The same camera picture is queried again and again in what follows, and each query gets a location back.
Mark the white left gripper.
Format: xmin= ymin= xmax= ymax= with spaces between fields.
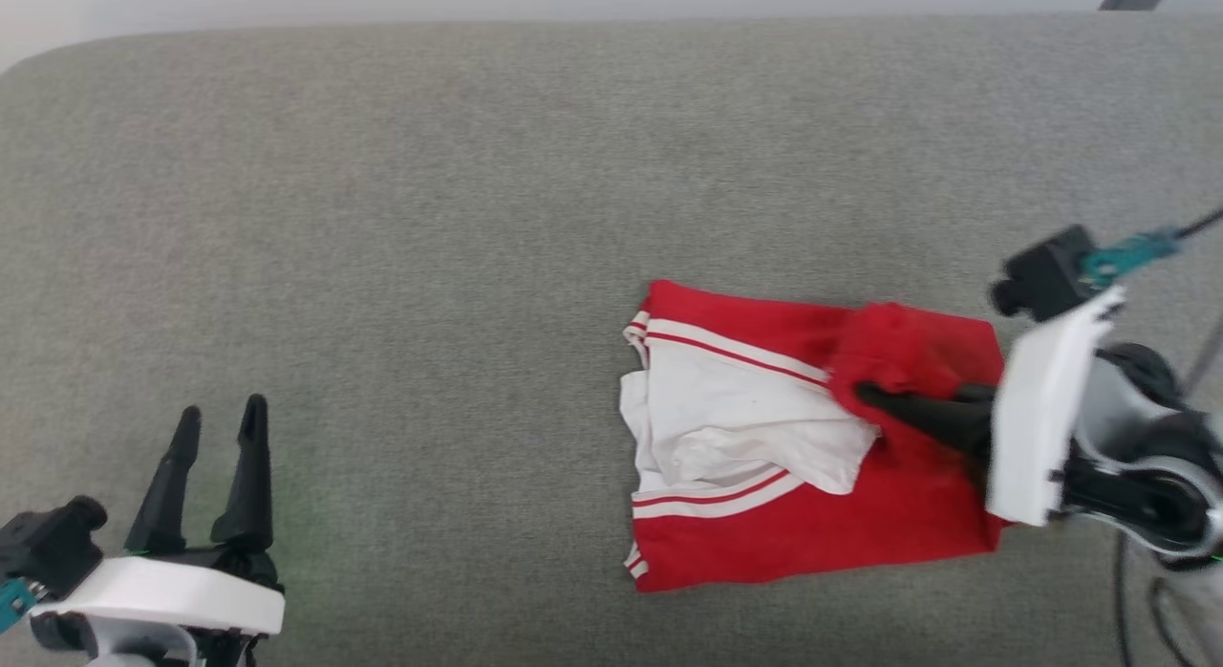
xmin=29 ymin=394 xmax=286 ymax=639

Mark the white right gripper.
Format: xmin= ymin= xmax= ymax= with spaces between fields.
xmin=853 ymin=285 xmax=1126 ymax=527

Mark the red and white garment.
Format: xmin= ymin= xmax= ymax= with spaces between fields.
xmin=619 ymin=279 xmax=1014 ymax=593

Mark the grey fabric sofa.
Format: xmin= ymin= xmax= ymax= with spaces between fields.
xmin=0 ymin=12 xmax=1223 ymax=667

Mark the teal right camera plug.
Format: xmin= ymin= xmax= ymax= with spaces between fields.
xmin=1083 ymin=227 xmax=1182 ymax=288

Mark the teal camera plug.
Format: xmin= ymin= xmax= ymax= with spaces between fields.
xmin=1083 ymin=227 xmax=1182 ymax=288
xmin=0 ymin=576 xmax=39 ymax=636

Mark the teal left camera plug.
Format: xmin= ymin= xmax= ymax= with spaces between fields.
xmin=0 ymin=576 xmax=39 ymax=636

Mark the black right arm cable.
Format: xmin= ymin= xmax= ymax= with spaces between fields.
xmin=1111 ymin=533 xmax=1223 ymax=667

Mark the black right camera cable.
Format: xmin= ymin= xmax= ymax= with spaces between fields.
xmin=1175 ymin=206 xmax=1223 ymax=241

